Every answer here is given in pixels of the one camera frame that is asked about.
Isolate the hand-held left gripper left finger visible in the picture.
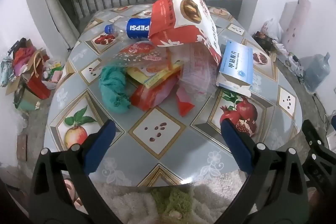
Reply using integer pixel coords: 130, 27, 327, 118
28, 119, 124, 224

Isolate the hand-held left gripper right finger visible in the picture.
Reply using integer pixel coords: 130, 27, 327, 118
220, 118, 309, 224

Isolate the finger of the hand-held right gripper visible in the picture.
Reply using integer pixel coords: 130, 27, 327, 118
301, 119, 336, 160

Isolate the teal cloth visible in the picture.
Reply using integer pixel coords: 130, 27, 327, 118
98, 65, 131, 115

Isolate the orange-red snack packet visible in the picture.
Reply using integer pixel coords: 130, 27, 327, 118
130, 74, 180, 111

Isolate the blue white medicine box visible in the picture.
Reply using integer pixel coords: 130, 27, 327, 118
216, 40, 254, 97

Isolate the clear plastic sheet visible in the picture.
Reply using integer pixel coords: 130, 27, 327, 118
178, 43, 218, 96

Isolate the yellow snack packet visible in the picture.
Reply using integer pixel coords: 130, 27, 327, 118
126, 60, 184, 89

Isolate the clear red-printed plastic bag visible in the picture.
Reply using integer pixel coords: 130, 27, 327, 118
105, 40, 174, 70

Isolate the clear bottle with blue label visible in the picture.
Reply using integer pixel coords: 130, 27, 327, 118
104, 17, 153, 41

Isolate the red white paper bag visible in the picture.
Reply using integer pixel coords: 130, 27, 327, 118
148, 0, 222, 67

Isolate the blue water jug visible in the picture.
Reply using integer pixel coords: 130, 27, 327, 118
304, 52, 331, 92

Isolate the round table with fruit cloth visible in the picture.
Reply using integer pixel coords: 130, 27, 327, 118
43, 4, 303, 186

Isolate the white fluffy cloth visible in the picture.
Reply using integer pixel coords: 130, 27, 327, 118
63, 170, 252, 224

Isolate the red brick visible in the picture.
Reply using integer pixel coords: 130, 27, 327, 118
17, 133, 28, 161

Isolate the green round tin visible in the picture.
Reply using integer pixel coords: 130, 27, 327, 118
14, 85, 40, 110

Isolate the white plastic bag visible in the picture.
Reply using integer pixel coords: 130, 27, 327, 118
260, 19, 282, 42

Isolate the heap of colourful clothes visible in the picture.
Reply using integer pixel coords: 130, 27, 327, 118
1, 39, 36, 86

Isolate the grey cabinet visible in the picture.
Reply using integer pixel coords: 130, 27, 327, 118
202, 0, 243, 22

